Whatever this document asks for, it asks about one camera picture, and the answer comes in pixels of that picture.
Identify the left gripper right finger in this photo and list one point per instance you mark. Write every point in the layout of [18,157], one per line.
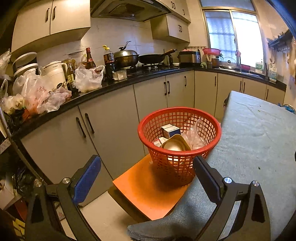
[252,218]

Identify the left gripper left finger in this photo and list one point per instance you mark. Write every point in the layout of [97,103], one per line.
[42,221]

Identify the clear plastic wrap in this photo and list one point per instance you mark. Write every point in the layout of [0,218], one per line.
[193,135]

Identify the yellow square plastic lid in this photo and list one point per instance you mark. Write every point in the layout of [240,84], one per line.
[176,143]

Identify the blue white carton box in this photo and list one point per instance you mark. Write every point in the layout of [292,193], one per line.
[170,130]

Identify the white striped snack bag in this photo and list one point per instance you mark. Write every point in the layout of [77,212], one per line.
[159,141]

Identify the beige lower kitchen cabinets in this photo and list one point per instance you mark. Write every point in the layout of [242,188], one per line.
[107,125]

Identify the kitchen window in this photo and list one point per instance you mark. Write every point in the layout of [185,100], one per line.
[233,28]

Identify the blue towel tablecloth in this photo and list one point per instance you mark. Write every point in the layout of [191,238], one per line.
[257,143]

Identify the orange stool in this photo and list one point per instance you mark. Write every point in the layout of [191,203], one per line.
[151,194]

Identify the red plastic mesh basket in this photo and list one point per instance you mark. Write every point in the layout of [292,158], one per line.
[174,166]

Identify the blue plastic bag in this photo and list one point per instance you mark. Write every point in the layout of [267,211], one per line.
[288,107]

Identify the pink white plastic bags pile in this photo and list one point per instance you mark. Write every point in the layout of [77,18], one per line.
[35,93]

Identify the white electric kettle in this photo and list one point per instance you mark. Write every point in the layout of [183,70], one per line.
[56,72]

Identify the white plastic bag on counter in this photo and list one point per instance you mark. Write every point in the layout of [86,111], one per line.
[87,80]

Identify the glass pot lid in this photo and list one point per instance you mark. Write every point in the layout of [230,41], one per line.
[228,63]

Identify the dark sauce bottle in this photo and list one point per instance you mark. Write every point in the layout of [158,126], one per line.
[90,64]

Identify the silver rice cooker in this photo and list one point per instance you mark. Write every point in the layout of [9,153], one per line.
[189,59]

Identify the red plastic basin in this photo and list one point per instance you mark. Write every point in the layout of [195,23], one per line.
[211,51]

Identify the steel wok with lid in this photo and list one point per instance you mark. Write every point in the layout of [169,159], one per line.
[125,58]

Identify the black frying pan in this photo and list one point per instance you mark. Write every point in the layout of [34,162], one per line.
[154,58]

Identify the range hood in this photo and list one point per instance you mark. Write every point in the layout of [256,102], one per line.
[133,10]

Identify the black wall shelf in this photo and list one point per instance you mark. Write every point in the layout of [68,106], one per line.
[282,42]

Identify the beige upper wall cabinets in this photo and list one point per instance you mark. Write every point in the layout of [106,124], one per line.
[57,30]

